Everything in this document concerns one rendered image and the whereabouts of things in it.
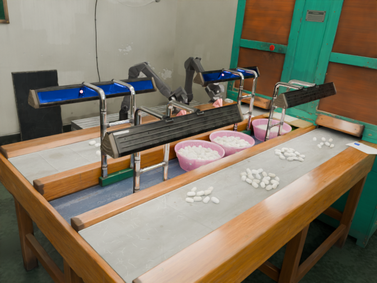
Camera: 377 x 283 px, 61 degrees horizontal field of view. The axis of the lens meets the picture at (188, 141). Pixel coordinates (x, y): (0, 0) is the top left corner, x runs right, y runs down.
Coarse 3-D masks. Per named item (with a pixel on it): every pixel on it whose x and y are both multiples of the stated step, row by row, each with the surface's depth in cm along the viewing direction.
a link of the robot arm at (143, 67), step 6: (132, 66) 210; (138, 66) 210; (144, 66) 210; (132, 72) 212; (138, 72) 211; (144, 72) 213; (150, 72) 213; (156, 78) 214; (156, 84) 215; (162, 84) 214; (162, 90) 216; (168, 90) 215
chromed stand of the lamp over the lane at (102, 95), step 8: (112, 80) 150; (88, 88) 138; (96, 88) 133; (128, 88) 142; (104, 96) 132; (104, 104) 133; (104, 112) 134; (104, 120) 135; (128, 120) 145; (104, 128) 137; (104, 160) 142; (104, 168) 144; (128, 168) 156; (104, 176) 145; (112, 176) 148; (120, 176) 151; (128, 176) 155; (104, 184) 146
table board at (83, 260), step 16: (0, 160) 151; (0, 176) 158; (16, 176) 137; (16, 192) 143; (32, 192) 126; (32, 208) 131; (48, 208) 117; (48, 224) 120; (64, 224) 110; (64, 240) 111; (80, 240) 103; (64, 256) 115; (80, 256) 104; (96, 256) 97; (80, 272) 107; (96, 272) 97; (112, 272) 92
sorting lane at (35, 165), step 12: (72, 144) 171; (84, 144) 172; (24, 156) 154; (36, 156) 155; (48, 156) 156; (60, 156) 157; (72, 156) 158; (84, 156) 159; (96, 156) 160; (108, 156) 161; (24, 168) 143; (36, 168) 144; (48, 168) 144; (60, 168) 145; (72, 168) 146
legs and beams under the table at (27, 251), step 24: (360, 192) 207; (24, 216) 171; (336, 216) 222; (24, 240) 175; (336, 240) 209; (24, 264) 185; (48, 264) 156; (264, 264) 169; (288, 264) 156; (312, 264) 185
